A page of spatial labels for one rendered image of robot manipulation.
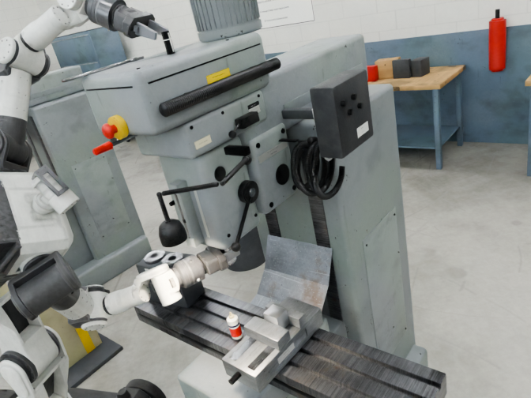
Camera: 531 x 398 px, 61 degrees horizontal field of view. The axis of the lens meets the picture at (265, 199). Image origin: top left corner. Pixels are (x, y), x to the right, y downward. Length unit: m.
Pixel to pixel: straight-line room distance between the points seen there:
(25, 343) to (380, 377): 1.15
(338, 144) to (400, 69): 3.78
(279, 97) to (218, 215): 0.44
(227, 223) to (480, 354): 1.85
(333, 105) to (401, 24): 4.31
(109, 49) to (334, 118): 7.57
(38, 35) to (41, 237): 0.58
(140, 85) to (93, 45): 7.44
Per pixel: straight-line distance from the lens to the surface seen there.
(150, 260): 1.92
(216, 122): 1.25
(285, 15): 6.29
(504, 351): 2.86
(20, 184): 1.42
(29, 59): 1.53
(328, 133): 1.30
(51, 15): 1.48
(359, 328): 1.95
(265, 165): 1.42
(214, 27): 1.41
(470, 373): 2.73
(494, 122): 5.47
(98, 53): 8.55
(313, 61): 1.64
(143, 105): 1.11
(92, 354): 3.44
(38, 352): 1.80
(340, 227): 1.67
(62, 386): 2.01
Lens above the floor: 1.99
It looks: 24 degrees down
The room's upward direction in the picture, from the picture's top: 13 degrees counter-clockwise
